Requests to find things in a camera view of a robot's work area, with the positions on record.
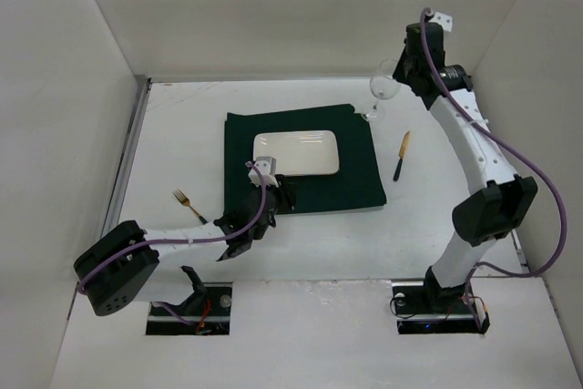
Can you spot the white rectangular plate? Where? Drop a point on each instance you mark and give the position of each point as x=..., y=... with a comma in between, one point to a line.
x=299, y=153

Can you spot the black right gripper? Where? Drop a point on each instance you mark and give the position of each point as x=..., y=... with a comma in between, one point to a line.
x=407, y=66

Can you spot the dark green cloth napkin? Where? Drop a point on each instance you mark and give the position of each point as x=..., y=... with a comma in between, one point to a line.
x=357, y=184

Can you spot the gold fork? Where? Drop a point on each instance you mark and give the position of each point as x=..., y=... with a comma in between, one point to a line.
x=185, y=202

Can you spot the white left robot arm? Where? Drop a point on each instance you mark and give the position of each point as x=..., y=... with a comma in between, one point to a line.
x=116, y=269

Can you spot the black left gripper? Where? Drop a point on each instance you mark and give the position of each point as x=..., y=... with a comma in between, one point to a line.
x=282, y=195

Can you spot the left aluminium table rail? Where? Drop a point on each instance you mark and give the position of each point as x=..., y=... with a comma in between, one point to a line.
x=127, y=156

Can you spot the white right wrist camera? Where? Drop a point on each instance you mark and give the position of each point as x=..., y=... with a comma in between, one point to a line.
x=445, y=21

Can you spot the clear wine glass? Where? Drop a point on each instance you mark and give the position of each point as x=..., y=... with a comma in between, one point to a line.
x=383, y=86

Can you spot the right aluminium table rail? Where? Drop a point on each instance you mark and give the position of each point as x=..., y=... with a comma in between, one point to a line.
x=520, y=252

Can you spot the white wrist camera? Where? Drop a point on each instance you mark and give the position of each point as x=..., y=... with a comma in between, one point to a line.
x=263, y=172
x=445, y=21

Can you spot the aluminium table rail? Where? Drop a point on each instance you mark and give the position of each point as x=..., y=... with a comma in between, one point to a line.
x=127, y=156
x=520, y=252

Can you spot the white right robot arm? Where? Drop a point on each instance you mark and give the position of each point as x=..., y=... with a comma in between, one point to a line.
x=498, y=197

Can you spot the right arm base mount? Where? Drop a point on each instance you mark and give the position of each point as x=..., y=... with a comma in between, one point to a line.
x=417, y=313

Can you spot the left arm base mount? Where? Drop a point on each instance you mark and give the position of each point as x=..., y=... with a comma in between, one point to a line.
x=204, y=312

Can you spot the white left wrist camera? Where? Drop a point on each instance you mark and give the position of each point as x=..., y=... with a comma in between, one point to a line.
x=263, y=172

